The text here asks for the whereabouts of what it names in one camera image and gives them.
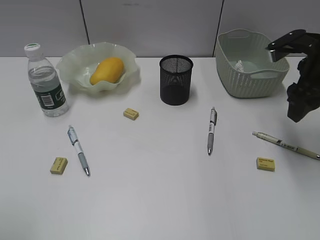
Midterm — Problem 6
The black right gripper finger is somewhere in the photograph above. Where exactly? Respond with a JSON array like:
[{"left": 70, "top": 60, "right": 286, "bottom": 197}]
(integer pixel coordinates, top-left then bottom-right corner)
[
  {"left": 267, "top": 29, "right": 307, "bottom": 50},
  {"left": 267, "top": 44, "right": 307, "bottom": 63}
]

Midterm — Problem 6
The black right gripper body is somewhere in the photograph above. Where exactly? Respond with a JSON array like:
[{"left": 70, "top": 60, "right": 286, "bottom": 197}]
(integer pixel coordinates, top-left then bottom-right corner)
[{"left": 287, "top": 32, "right": 320, "bottom": 123}]

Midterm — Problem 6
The waste paper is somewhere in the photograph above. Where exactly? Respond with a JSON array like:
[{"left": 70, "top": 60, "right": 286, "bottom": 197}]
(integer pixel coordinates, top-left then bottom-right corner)
[{"left": 234, "top": 60, "right": 245, "bottom": 73}]

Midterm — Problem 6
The beige grip pen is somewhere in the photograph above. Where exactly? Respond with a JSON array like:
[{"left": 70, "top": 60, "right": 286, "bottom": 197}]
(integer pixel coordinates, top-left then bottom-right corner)
[{"left": 252, "top": 131, "right": 320, "bottom": 160}]

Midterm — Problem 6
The yellow mango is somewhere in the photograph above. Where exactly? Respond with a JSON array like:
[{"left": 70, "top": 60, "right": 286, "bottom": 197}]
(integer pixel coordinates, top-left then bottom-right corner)
[{"left": 89, "top": 57, "right": 124, "bottom": 85}]

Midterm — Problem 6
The blue clip white pen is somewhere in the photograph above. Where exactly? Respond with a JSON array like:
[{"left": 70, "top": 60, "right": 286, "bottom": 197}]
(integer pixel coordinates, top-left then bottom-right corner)
[{"left": 67, "top": 125, "right": 91, "bottom": 177}]

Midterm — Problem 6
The clear water bottle green label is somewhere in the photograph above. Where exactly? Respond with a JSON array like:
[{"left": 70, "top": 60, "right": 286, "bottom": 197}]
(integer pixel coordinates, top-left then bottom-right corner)
[{"left": 24, "top": 43, "right": 69, "bottom": 117}]

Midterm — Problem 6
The green woven plastic basket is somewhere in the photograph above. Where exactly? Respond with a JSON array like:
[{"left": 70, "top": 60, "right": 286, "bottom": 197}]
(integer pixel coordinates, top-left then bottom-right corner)
[{"left": 215, "top": 29, "right": 290, "bottom": 99}]

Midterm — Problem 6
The right yellow eraser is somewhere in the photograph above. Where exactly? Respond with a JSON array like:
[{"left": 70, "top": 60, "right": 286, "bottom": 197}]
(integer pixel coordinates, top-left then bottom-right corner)
[{"left": 256, "top": 157, "right": 276, "bottom": 172}]

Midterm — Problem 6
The yellow eraser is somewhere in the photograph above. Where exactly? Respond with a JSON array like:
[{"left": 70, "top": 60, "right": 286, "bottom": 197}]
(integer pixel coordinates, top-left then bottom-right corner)
[
  {"left": 123, "top": 108, "right": 139, "bottom": 121},
  {"left": 256, "top": 157, "right": 276, "bottom": 172},
  {"left": 50, "top": 157, "right": 68, "bottom": 175}
]

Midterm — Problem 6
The grey grip pen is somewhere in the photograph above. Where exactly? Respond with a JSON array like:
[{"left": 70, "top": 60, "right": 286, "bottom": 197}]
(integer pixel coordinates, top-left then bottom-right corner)
[{"left": 207, "top": 107, "right": 217, "bottom": 156}]

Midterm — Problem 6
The black mesh pen holder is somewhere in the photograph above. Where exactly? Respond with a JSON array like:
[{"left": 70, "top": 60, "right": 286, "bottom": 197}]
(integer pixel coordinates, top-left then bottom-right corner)
[{"left": 159, "top": 54, "right": 194, "bottom": 106}]

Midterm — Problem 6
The middle yellow eraser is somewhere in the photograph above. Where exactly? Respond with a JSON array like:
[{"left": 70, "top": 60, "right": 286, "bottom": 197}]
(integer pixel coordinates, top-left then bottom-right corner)
[{"left": 123, "top": 108, "right": 139, "bottom": 121}]

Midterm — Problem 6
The pale green wavy plate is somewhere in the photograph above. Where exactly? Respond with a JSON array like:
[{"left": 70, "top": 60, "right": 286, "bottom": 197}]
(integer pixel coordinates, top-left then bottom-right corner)
[{"left": 56, "top": 42, "right": 140, "bottom": 95}]

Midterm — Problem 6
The left yellow eraser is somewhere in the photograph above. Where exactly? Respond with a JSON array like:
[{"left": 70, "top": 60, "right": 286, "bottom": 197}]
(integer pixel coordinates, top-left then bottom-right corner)
[{"left": 50, "top": 157, "right": 68, "bottom": 175}]

